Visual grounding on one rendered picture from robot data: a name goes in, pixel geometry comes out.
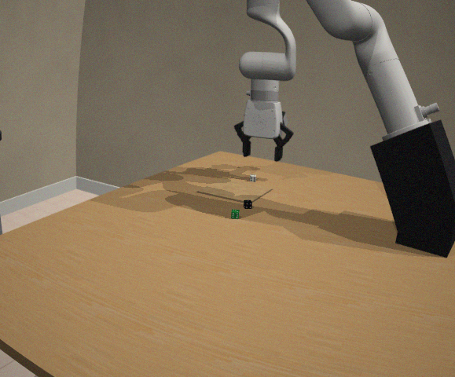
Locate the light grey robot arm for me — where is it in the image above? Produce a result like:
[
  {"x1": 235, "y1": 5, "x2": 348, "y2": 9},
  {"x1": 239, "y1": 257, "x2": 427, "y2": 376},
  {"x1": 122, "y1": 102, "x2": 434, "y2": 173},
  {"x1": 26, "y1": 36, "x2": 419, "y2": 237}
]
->
[{"x1": 239, "y1": 0, "x2": 439, "y2": 141}]

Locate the green die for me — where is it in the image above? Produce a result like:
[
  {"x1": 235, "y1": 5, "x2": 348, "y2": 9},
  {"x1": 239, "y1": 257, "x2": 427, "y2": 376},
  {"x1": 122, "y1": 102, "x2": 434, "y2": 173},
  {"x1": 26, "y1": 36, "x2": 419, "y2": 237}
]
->
[{"x1": 231, "y1": 209, "x2": 240, "y2": 219}]

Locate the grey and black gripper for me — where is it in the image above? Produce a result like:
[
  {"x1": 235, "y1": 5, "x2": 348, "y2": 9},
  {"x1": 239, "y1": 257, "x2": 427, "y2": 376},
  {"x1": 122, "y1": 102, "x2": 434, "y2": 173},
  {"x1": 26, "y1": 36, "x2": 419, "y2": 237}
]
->
[{"x1": 234, "y1": 99, "x2": 293, "y2": 162}]

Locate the brown mat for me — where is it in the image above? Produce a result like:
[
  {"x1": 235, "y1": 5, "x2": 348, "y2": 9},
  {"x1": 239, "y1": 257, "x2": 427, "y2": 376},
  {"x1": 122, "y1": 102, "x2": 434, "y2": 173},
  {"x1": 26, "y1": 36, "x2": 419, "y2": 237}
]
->
[{"x1": 197, "y1": 178, "x2": 273, "y2": 203}]

